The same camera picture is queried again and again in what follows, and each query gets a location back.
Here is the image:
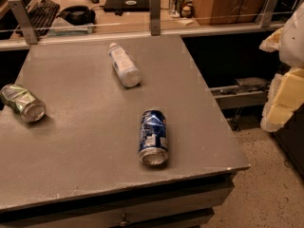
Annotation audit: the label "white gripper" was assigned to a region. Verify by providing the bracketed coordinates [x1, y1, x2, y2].
[259, 3, 304, 132]

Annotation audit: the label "crushed green can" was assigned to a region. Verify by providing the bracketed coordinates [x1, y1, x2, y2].
[0, 84, 47, 123]

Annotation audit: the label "blue soda can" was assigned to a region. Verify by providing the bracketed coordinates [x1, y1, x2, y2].
[138, 109, 169, 166]

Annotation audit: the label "grey metal shelf tray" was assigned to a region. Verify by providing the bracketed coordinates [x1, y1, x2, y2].
[210, 77, 270, 109]

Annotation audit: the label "brown cardboard box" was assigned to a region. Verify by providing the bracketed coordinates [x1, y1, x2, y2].
[192, 0, 266, 26]

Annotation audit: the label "small round brown object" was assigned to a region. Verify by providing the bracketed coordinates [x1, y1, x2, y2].
[180, 6, 192, 18]

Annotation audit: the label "glass jar on desk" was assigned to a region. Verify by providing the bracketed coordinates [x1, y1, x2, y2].
[168, 0, 184, 17]

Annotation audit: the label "white plastic bottle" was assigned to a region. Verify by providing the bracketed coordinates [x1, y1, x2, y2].
[108, 43, 142, 87]

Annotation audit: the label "black laptop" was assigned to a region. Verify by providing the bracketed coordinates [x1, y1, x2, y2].
[104, 0, 149, 12]

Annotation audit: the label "black headphones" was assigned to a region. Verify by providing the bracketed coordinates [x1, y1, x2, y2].
[59, 6, 95, 26]

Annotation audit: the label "black keyboard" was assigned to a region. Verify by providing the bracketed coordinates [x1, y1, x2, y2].
[22, 0, 60, 36]

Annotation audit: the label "right metal bracket post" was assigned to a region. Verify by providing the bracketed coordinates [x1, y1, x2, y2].
[259, 0, 278, 28]

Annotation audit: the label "metal bracket post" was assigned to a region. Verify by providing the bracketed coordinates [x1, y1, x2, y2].
[149, 0, 161, 36]
[259, 0, 278, 28]
[9, 0, 39, 45]

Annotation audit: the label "middle metal bracket post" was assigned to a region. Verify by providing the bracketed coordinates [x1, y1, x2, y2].
[149, 0, 161, 36]

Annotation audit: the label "left metal bracket post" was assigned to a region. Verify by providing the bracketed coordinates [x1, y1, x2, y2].
[9, 0, 39, 45]

